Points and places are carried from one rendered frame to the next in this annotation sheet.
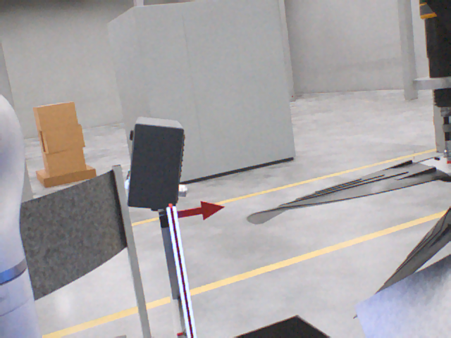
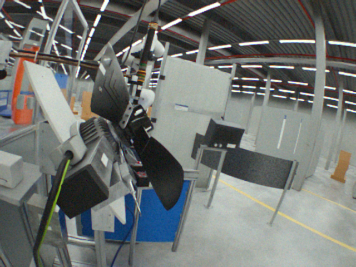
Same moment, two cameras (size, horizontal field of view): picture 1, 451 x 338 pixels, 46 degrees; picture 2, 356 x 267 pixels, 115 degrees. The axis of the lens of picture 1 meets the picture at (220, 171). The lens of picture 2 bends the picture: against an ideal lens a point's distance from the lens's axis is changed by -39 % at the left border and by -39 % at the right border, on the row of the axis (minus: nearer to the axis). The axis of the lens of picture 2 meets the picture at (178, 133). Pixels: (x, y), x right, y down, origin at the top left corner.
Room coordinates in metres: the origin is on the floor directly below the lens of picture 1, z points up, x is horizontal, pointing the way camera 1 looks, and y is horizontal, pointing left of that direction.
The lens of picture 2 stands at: (0.70, -1.11, 1.29)
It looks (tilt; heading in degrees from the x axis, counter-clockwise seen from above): 8 degrees down; 78
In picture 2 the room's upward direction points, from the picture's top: 12 degrees clockwise
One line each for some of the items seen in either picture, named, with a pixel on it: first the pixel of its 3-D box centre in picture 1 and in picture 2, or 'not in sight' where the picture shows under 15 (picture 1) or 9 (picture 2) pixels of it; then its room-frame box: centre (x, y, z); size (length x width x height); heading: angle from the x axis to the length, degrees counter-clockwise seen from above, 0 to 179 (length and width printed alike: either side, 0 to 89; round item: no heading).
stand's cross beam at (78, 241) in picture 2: not in sight; (78, 241); (0.45, -0.44, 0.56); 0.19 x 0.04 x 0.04; 6
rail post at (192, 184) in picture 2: not in sight; (182, 219); (1.14, 0.13, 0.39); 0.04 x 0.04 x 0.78; 6
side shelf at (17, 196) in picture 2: not in sight; (16, 178); (0.11, -0.46, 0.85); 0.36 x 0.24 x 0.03; 96
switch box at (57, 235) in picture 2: not in sight; (48, 222); (0.34, -0.54, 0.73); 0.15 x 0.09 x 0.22; 6
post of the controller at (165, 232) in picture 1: (172, 255); (198, 157); (1.14, 0.13, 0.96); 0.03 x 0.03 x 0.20; 6
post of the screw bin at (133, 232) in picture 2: not in sight; (133, 232); (0.74, -0.09, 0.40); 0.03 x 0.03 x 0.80; 21
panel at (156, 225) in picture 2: not in sight; (131, 212); (0.71, 0.09, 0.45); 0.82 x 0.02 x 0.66; 6
